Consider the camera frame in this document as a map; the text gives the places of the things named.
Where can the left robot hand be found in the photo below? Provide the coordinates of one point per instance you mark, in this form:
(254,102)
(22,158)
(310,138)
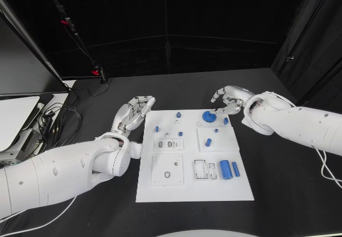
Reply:
(133,113)

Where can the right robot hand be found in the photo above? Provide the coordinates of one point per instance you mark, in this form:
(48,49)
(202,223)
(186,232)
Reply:
(235,98)

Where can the blue gear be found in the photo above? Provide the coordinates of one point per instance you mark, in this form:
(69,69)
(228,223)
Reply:
(208,116)

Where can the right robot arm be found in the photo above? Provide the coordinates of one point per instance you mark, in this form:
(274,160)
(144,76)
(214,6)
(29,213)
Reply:
(293,124)

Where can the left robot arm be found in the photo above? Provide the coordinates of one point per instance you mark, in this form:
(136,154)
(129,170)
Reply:
(67,166)

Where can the white task board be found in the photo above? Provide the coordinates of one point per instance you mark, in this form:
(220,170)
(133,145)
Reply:
(192,157)

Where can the thin blue cylinder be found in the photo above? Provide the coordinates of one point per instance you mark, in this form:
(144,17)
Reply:
(235,169)

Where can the large blue cylinder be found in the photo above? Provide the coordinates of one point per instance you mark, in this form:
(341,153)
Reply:
(225,169)

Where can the desk with equipment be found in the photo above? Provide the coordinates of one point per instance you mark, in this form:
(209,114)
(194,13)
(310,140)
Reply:
(26,111)

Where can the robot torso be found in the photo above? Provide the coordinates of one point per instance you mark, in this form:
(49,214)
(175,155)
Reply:
(208,233)

